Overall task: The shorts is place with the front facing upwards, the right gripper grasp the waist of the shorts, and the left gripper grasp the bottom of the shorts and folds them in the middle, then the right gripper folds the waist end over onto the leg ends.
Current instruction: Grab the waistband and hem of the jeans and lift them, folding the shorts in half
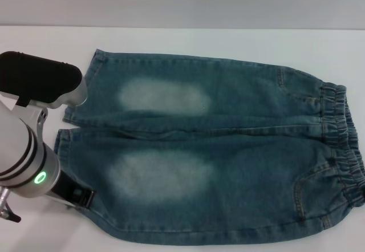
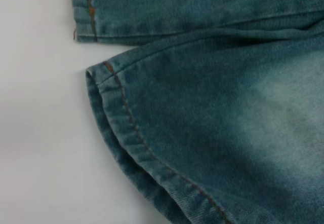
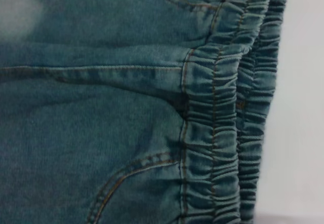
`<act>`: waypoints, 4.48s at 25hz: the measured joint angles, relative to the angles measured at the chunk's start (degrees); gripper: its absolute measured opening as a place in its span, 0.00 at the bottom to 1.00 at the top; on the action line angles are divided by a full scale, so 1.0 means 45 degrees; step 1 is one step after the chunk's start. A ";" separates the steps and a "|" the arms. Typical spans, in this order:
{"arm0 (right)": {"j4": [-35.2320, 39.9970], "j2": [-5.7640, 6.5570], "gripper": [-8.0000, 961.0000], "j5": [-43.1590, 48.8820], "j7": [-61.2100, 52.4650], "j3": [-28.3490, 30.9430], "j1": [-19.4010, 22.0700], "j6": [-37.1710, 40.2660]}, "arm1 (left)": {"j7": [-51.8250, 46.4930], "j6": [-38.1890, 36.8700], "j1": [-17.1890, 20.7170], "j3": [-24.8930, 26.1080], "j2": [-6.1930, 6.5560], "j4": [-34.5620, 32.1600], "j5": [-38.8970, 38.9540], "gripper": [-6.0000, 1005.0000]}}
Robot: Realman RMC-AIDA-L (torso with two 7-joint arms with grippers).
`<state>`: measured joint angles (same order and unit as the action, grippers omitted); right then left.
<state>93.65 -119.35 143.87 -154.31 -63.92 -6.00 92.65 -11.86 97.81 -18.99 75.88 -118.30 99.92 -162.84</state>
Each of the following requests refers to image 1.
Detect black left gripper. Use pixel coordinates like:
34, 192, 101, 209
51, 170, 97, 209

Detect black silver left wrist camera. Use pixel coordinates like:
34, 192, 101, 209
0, 51, 88, 111

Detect silver left arm cable connector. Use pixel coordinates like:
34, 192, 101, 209
0, 188, 21, 223

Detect blue denim shorts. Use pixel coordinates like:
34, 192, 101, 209
54, 48, 365, 243

